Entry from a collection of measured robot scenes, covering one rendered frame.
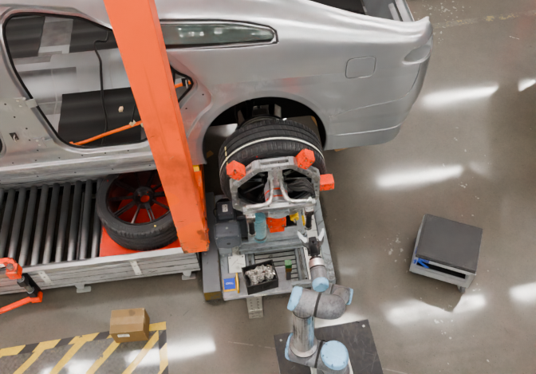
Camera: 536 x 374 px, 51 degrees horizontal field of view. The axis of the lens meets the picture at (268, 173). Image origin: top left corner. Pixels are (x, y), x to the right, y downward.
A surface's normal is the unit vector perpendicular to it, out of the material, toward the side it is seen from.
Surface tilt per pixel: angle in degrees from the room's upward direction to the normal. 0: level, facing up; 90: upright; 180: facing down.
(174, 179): 90
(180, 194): 90
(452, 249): 0
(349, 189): 0
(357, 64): 90
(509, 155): 0
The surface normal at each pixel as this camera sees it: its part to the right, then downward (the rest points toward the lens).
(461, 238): -0.04, -0.59
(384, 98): 0.12, 0.80
